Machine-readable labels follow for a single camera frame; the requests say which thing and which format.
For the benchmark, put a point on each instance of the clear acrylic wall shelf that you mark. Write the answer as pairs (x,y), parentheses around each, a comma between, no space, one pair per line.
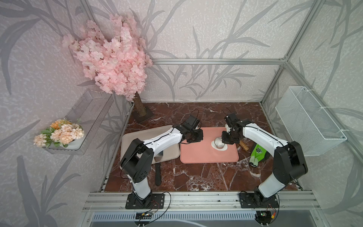
(89,112)

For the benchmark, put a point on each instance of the wooden dough roller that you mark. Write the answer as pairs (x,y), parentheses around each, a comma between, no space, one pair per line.
(243,145)

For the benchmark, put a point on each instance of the peach flower bouquet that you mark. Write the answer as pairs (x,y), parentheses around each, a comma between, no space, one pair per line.
(61,133)

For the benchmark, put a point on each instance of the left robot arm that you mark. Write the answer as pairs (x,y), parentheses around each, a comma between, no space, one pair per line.
(137,161)

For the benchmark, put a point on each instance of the pink rectangular tray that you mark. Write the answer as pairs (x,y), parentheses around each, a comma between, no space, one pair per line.
(204,152)

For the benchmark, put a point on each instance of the pink cherry blossom tree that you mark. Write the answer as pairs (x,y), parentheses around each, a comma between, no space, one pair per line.
(117,65)

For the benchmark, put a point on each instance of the white wire mesh basket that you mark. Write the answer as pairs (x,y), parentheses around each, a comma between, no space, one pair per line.
(307,122)

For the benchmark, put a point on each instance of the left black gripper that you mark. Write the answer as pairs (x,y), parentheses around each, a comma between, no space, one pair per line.
(200,137)

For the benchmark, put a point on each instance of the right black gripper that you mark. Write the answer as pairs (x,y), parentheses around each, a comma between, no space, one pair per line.
(224,140)

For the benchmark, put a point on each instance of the beige rectangular tray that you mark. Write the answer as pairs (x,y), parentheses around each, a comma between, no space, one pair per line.
(170,153)

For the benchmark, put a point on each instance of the white dough piece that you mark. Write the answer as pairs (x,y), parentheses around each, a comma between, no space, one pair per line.
(225,147)

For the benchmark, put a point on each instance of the metal ring cutter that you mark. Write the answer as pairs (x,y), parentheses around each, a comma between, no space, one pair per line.
(218,143)

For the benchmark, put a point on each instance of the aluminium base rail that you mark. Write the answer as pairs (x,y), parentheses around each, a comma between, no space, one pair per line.
(202,201)

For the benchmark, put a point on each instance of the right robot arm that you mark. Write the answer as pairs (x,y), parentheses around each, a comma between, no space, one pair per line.
(289,162)

